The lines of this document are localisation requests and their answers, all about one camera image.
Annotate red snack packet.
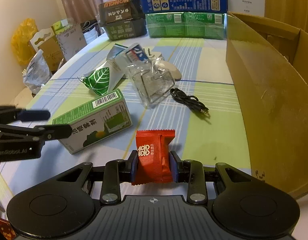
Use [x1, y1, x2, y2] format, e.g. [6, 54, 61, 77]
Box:
[132, 129, 175, 185]

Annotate green white medicine box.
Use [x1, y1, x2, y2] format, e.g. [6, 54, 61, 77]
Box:
[53, 89, 132, 154]

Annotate black audio cable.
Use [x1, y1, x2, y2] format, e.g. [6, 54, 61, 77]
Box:
[169, 87, 210, 119]

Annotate green leaf packet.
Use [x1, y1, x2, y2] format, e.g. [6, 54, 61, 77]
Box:
[79, 62, 124, 95]

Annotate clear plastic box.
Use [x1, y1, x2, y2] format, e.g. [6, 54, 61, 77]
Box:
[124, 57, 175, 108]

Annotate clear blue label case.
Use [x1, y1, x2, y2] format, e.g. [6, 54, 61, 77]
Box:
[114, 43, 149, 72]

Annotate silver tea foil pouch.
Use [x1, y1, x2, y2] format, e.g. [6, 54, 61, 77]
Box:
[106, 43, 127, 60]

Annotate crumpled silver bag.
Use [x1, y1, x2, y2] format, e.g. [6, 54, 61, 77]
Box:
[22, 49, 52, 95]

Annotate yellow plastic bag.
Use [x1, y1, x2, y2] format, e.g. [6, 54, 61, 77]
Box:
[11, 18, 38, 66]

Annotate grey white paper bag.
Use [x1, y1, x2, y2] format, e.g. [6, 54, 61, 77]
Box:
[56, 23, 87, 61]

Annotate green tissue packs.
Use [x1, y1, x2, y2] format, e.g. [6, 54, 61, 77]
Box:
[51, 18, 74, 35]

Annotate white power adapter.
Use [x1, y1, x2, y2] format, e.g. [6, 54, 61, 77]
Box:
[143, 48, 164, 60]

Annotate brown cardboard box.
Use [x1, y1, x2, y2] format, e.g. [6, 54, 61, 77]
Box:
[226, 13, 308, 199]

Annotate black noodle bowl pack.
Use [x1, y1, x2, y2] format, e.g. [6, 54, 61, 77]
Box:
[99, 0, 147, 41]

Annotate green shrink-wrapped pack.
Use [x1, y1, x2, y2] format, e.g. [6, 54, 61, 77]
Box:
[145, 12, 226, 40]

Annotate white cardboard box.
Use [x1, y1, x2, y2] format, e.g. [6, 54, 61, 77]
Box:
[228, 0, 265, 17]

